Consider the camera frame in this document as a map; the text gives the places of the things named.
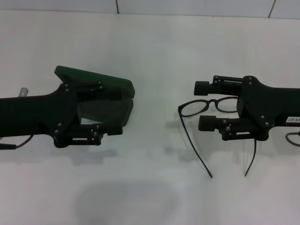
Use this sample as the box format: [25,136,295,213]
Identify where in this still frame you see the black glasses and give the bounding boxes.
[177,95,258,179]

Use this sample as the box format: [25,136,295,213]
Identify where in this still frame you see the green glasses case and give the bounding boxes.
[54,66,136,127]

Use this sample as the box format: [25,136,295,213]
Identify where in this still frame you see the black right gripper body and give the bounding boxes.
[237,75,300,129]

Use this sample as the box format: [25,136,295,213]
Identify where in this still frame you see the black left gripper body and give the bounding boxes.
[0,83,80,149]

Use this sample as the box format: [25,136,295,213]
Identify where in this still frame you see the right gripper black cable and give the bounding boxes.
[285,132,300,148]

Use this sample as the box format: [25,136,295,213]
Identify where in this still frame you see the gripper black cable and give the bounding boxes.
[285,132,300,148]
[0,134,33,150]

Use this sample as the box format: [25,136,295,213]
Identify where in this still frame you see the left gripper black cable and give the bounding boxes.
[0,134,33,150]

